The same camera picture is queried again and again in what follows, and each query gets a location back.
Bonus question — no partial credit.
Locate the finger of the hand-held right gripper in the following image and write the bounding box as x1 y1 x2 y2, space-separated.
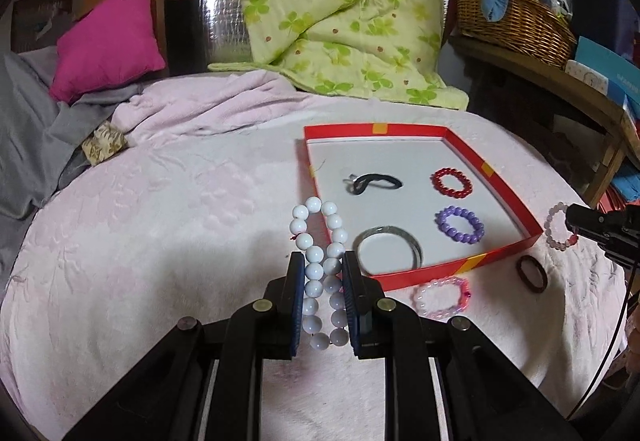
597 238 640 272
565 204 640 243

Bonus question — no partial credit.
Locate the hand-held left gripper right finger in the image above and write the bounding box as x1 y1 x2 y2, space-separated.
341 251 583 441

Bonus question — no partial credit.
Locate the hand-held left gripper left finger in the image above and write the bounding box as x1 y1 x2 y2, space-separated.
62 252 307 441

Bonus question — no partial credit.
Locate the white bead bracelet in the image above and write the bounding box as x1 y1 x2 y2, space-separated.
290 197 351 352

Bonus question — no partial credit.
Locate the pale pink bead bracelet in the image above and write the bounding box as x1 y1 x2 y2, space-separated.
544 202 581 249

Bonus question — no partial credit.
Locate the purple bead bracelet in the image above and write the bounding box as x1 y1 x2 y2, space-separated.
435 205 485 244

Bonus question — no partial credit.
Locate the black hair tie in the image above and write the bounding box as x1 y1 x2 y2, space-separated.
344 172 403 196

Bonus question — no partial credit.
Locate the red bead bracelet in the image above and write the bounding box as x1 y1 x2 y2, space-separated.
431 167 473 198

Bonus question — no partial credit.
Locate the red cardboard box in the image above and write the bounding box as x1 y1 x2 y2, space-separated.
303 122 544 292

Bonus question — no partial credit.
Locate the blue cloth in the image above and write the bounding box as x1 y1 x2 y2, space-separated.
612 166 640 204

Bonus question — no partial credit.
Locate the small white box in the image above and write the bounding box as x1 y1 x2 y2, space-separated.
565 60 610 94

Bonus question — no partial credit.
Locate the pale pink blanket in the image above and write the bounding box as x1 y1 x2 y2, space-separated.
0 70 628 441

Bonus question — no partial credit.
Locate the wooden bench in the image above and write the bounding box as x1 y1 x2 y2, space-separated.
450 36 640 209

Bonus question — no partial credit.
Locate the blue cardboard box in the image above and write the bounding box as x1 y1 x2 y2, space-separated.
574 36 640 117

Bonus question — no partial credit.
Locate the wicker basket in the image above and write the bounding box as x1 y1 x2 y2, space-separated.
452 0 578 69

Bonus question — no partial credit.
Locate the small floral cushion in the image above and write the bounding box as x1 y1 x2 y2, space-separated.
81 122 126 167

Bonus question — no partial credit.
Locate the silver foil mat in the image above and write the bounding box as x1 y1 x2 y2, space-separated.
192 0 453 72

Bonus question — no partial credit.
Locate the magenta pillow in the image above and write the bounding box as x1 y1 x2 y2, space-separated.
49 0 167 104

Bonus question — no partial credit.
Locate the grey cloth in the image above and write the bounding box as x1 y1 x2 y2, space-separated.
0 46 146 272

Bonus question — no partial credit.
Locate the black cable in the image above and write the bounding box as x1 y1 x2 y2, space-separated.
565 266 636 424

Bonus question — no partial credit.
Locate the brown hair tie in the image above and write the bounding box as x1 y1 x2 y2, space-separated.
516 255 548 294

